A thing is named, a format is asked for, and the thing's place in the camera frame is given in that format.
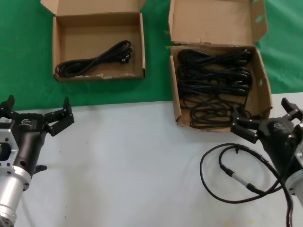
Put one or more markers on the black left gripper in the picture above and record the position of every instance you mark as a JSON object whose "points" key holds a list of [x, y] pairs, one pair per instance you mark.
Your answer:
{"points": [[32, 132]]}

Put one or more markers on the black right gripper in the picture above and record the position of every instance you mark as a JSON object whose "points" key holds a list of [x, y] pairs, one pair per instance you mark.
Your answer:
{"points": [[279, 139]]}

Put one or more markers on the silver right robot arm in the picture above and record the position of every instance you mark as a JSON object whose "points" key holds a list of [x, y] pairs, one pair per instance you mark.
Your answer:
{"points": [[297, 184]]}

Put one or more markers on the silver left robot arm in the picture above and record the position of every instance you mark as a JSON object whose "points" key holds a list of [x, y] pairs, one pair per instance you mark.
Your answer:
{"points": [[10, 189]]}

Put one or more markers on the intact brown cardboard box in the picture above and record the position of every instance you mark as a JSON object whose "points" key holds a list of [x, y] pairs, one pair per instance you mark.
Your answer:
{"points": [[99, 30]]}

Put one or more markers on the torn brown cardboard box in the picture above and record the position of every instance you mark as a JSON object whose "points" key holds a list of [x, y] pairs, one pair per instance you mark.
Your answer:
{"points": [[213, 21]]}

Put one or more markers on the thin black straight tie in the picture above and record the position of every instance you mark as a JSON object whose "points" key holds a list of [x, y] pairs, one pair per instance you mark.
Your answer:
{"points": [[246, 98]]}

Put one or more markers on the black spiral wrapped harness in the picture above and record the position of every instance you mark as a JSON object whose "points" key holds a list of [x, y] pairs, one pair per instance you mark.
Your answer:
{"points": [[272, 169]]}

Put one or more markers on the small black knob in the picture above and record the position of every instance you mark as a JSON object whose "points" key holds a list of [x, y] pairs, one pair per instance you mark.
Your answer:
{"points": [[40, 168]]}

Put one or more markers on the green table cloth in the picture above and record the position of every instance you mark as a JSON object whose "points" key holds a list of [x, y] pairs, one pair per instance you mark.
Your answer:
{"points": [[23, 47]]}

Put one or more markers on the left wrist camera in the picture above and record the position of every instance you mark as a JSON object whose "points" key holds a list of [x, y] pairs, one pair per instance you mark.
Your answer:
{"points": [[4, 120]]}

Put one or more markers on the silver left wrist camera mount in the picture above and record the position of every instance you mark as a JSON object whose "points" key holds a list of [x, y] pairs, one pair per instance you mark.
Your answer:
{"points": [[7, 137]]}

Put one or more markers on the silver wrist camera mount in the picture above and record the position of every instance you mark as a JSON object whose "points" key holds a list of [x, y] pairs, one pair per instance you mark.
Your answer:
{"points": [[300, 156], [7, 137]]}

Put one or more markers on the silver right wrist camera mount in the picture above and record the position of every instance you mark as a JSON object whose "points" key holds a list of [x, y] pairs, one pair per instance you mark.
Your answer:
{"points": [[300, 156]]}

